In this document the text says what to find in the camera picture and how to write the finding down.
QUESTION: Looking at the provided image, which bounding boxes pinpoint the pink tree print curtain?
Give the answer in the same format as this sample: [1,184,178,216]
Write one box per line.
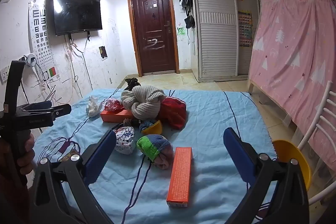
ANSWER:
[248,0,336,169]

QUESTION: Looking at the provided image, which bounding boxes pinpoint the colourful grid poster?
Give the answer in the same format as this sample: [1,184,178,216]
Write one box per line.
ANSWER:
[238,11,253,47]

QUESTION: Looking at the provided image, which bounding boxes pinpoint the red cloth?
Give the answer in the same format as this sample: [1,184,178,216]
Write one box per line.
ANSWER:
[159,97,187,130]

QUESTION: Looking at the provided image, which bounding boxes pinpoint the black crumpled bag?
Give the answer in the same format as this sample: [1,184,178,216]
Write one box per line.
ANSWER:
[124,77,139,90]

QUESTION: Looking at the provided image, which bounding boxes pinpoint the white metal chair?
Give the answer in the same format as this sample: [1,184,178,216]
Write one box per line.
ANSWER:
[297,81,336,205]

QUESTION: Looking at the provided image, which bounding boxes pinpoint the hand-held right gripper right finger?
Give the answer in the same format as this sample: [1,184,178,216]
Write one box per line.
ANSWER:
[223,127,310,224]

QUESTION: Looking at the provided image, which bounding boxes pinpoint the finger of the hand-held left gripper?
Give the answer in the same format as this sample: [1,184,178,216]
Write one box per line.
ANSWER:
[18,101,53,110]
[29,105,72,121]

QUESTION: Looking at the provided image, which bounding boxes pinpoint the white printed packet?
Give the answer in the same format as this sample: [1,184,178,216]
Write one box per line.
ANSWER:
[113,126,136,156]

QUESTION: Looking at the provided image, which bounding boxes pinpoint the large yellow bowl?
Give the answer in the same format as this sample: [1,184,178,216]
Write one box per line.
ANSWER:
[272,139,313,194]

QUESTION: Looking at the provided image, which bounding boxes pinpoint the red plastic wrapper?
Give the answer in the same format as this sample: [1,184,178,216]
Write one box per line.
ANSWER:
[102,98,125,112]

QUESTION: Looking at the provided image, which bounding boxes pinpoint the black wall cable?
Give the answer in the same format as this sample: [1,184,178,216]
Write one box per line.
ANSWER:
[67,35,92,98]

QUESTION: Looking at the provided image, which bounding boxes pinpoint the white power adapter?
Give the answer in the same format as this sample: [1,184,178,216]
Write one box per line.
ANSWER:
[25,53,37,68]

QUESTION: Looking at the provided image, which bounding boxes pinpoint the green blue pink sock bundle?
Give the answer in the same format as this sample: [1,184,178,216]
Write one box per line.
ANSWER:
[136,134,174,170]

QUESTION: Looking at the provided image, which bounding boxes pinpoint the dark brown door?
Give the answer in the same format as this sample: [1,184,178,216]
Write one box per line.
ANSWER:
[127,0,180,77]

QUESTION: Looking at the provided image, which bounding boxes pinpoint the white wall socket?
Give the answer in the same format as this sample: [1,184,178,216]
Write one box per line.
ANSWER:
[0,67,9,84]

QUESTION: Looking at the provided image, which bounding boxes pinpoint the person's left hand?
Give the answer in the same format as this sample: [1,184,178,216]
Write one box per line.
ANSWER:
[10,132,36,177]

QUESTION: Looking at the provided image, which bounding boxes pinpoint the long orange box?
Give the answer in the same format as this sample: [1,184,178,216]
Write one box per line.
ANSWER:
[167,147,194,208]

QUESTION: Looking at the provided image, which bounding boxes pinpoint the black wall television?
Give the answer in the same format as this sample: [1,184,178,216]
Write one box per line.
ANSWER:
[53,0,103,36]

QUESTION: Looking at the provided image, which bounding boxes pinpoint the white eye chart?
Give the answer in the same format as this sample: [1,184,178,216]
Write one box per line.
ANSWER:
[28,0,54,75]

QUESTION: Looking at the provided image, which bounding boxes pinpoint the small yellow bowl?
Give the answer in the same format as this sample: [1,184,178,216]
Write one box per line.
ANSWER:
[140,120,163,135]

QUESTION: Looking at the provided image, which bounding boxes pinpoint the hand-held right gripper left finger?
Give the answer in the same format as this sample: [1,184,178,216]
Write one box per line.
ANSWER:
[30,130,117,224]

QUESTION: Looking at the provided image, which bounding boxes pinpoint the white slatted wardrobe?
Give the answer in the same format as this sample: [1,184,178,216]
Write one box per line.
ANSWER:
[190,0,260,83]

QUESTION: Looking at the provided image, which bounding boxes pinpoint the light blue printed cloth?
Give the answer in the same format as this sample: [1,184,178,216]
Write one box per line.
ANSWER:
[33,88,279,224]

